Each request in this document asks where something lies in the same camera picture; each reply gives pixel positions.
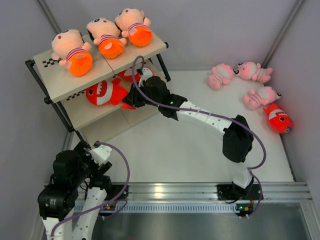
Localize pink plush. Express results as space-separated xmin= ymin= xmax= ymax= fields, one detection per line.
xmin=233 ymin=61 xmax=273 ymax=84
xmin=242 ymin=86 xmax=282 ymax=110
xmin=207 ymin=63 xmax=234 ymax=90

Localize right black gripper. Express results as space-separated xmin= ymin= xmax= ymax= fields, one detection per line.
xmin=123 ymin=81 xmax=161 ymax=109

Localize beige three-tier shelf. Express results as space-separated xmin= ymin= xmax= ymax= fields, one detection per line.
xmin=24 ymin=32 xmax=172 ymax=146

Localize pink plush left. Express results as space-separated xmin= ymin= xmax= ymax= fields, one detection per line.
xmin=207 ymin=63 xmax=234 ymax=90

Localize aluminium mounting rail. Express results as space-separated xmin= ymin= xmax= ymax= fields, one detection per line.
xmin=43 ymin=181 xmax=313 ymax=203

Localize red plush fish white face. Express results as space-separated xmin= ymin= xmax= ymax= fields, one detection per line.
xmin=263 ymin=103 xmax=293 ymax=134

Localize middle doll orange pants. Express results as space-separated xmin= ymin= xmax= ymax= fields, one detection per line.
xmin=86 ymin=17 xmax=128 ymax=60

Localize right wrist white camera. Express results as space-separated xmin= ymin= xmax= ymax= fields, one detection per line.
xmin=138 ymin=67 xmax=154 ymax=87

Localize right doll orange pants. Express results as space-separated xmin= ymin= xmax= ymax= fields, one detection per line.
xmin=114 ymin=8 xmax=154 ymax=48

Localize pink plush lower right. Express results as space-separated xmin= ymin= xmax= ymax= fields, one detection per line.
xmin=242 ymin=86 xmax=282 ymax=110

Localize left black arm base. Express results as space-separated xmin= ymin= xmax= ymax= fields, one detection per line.
xmin=108 ymin=184 xmax=129 ymax=201

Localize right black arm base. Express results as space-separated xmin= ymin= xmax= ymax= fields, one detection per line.
xmin=217 ymin=183 xmax=264 ymax=202

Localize pink plush top right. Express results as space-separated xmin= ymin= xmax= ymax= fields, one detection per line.
xmin=233 ymin=61 xmax=273 ymax=84

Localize white slotted cable duct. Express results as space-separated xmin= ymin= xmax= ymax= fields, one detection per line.
xmin=74 ymin=201 xmax=241 ymax=215

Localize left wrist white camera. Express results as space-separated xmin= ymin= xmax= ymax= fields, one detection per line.
xmin=89 ymin=144 xmax=112 ymax=165

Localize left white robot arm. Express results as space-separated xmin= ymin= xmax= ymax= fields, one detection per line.
xmin=37 ymin=143 xmax=113 ymax=240

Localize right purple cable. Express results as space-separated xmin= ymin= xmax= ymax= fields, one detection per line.
xmin=131 ymin=55 xmax=267 ymax=221

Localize wrist white camera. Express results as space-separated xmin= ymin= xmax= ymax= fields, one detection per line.
xmin=138 ymin=67 xmax=154 ymax=87
xmin=89 ymin=144 xmax=112 ymax=165

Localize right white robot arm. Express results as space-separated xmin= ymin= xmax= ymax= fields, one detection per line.
xmin=123 ymin=76 xmax=254 ymax=200

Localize left doll orange pants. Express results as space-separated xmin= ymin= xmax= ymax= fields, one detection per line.
xmin=51 ymin=29 xmax=93 ymax=77

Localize doll orange pants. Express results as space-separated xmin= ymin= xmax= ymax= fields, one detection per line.
xmin=114 ymin=8 xmax=154 ymax=48
xmin=51 ymin=29 xmax=93 ymax=77
xmin=86 ymin=17 xmax=128 ymax=60

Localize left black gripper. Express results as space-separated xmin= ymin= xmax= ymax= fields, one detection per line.
xmin=70 ymin=140 xmax=111 ymax=187

